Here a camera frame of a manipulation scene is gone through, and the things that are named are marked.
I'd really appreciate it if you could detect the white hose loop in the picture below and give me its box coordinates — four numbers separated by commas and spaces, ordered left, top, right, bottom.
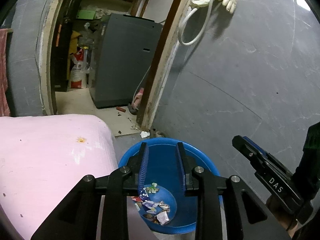
177, 0, 217, 46

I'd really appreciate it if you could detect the red plaid cloth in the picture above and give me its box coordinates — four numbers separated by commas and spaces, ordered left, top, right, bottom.
0, 29, 10, 117

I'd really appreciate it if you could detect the red snack wrapper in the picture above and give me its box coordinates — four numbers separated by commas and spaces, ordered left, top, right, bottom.
131, 196, 143, 203

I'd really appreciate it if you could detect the yellow white carton wrapper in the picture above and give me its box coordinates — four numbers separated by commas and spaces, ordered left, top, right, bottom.
156, 210, 170, 225

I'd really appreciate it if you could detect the person right hand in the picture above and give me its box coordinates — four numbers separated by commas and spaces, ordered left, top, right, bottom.
266, 196, 298, 238

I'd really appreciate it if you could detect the blue plastic bucket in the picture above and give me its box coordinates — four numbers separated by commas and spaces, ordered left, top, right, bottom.
118, 137, 223, 235

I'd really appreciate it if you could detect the wooden door frame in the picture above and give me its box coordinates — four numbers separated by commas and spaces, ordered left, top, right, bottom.
37, 0, 189, 130

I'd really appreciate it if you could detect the pink quilted table cloth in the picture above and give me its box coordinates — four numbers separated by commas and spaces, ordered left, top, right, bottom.
0, 114, 158, 240

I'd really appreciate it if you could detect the white blue wrapper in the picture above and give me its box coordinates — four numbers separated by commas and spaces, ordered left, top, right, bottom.
139, 187, 158, 215

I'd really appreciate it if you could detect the grey washing machine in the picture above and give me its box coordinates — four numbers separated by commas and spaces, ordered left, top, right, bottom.
89, 14, 163, 108

